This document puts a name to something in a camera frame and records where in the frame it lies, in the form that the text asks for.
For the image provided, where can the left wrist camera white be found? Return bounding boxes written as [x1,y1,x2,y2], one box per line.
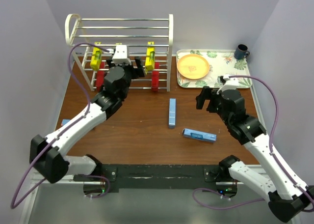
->
[112,45,131,65]

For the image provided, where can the yellow toothpaste box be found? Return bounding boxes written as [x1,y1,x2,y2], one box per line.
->
[90,47,102,71]
[145,41,155,73]

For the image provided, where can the blue toothpaste box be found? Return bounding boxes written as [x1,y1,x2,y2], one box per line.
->
[182,128,217,143]
[168,98,176,129]
[61,119,71,126]

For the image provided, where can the aluminium rail frame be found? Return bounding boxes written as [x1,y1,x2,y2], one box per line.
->
[18,162,301,224]

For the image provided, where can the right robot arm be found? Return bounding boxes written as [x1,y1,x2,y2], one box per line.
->
[196,86,314,223]

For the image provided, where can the white metal shelf rack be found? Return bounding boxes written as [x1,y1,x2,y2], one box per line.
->
[64,14,174,92]

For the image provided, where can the dark blue mug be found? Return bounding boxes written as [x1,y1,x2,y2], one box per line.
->
[234,44,250,60]

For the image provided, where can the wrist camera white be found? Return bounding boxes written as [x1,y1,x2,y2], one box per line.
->
[216,74,239,95]
[112,45,131,65]

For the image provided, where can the orange plate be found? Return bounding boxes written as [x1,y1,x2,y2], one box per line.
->
[177,54,210,80]

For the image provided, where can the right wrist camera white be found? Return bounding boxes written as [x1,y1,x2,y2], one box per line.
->
[216,74,239,95]

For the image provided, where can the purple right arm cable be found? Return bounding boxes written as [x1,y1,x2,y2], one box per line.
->
[192,74,314,213]

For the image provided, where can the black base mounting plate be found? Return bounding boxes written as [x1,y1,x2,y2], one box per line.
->
[73,163,238,194]

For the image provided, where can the floral serving tray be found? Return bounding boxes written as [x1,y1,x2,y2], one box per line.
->
[176,49,250,88]

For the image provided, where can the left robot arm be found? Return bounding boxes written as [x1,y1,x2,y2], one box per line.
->
[29,56,145,184]

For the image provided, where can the red toothpaste box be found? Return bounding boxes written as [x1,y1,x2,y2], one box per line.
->
[151,62,159,92]
[95,62,106,91]

